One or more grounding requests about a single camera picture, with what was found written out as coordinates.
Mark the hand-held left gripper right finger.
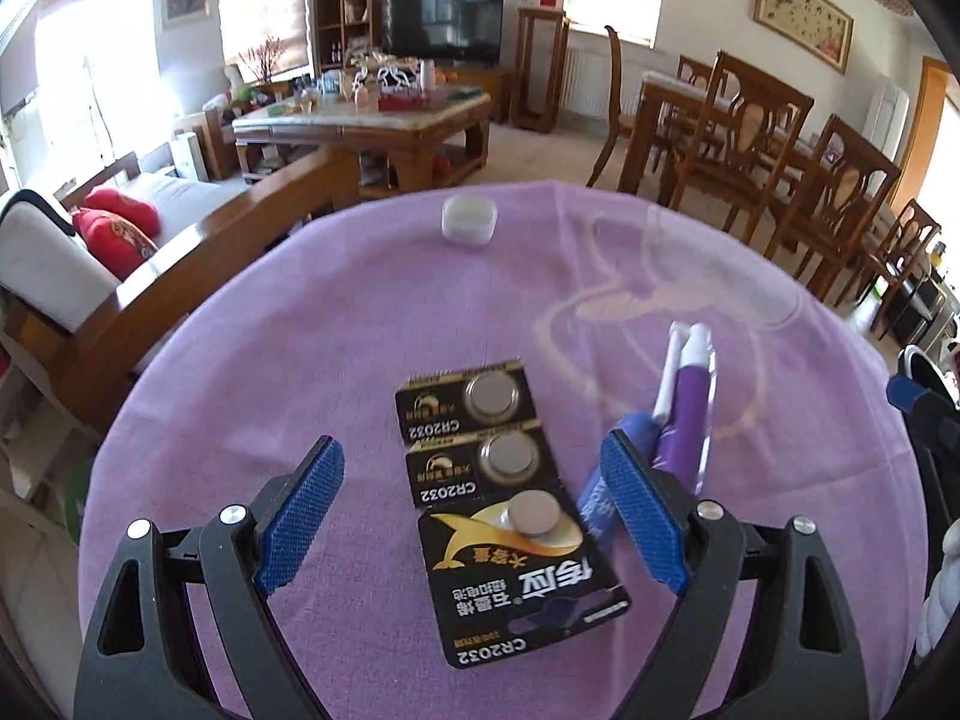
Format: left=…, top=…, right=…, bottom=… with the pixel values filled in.
left=600, top=426, right=872, bottom=720

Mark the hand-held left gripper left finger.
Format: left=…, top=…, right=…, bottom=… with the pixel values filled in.
left=73, top=433, right=347, bottom=720

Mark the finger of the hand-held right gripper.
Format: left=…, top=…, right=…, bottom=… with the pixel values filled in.
left=886, top=373, right=960, bottom=452

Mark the purple tube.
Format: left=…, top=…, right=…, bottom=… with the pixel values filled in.
left=576, top=321, right=721, bottom=552

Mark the black button battery card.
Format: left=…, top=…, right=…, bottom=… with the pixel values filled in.
left=395, top=358, right=632, bottom=670

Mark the wooden dining chair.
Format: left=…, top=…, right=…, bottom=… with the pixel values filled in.
left=585, top=25, right=646, bottom=188
left=851, top=199, right=942, bottom=331
left=765, top=114, right=902, bottom=301
left=675, top=54, right=721, bottom=91
left=667, top=51, right=816, bottom=241

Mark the purple tablecloth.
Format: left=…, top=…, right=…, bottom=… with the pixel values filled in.
left=77, top=178, right=929, bottom=720

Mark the white standing air conditioner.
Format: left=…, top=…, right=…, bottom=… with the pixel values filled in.
left=862, top=79, right=912, bottom=158

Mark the red cushion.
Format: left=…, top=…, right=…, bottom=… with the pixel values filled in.
left=82, top=187, right=160, bottom=237
left=71, top=208, right=160, bottom=280

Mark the wooden sofa with white cushions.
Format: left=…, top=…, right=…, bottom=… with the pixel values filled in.
left=0, top=142, right=361, bottom=436

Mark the small white container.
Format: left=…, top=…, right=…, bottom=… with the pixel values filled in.
left=441, top=193, right=500, bottom=248

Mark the wooden dining table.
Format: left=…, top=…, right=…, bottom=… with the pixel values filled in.
left=616, top=71, right=901, bottom=241

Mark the large framed floral picture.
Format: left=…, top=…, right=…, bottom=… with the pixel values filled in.
left=752, top=0, right=856, bottom=76

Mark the wooden coffee table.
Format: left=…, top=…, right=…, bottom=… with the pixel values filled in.
left=232, top=86, right=492, bottom=192

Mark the white radiator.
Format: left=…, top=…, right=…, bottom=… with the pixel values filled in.
left=562, top=45, right=653, bottom=121

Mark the clutter of small household things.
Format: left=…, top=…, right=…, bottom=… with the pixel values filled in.
left=296, top=49, right=485, bottom=115

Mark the tall wooden stand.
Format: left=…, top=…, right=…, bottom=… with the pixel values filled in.
left=516, top=4, right=571, bottom=136

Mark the wooden television stand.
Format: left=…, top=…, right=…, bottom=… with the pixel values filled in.
left=431, top=64, right=518, bottom=125

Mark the vase with dried branches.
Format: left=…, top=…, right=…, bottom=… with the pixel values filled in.
left=225, top=37, right=290, bottom=102

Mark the wooden bookshelf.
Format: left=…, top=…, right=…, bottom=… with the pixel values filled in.
left=311, top=0, right=396, bottom=76

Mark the black television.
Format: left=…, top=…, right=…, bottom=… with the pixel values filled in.
left=381, top=0, right=505, bottom=68

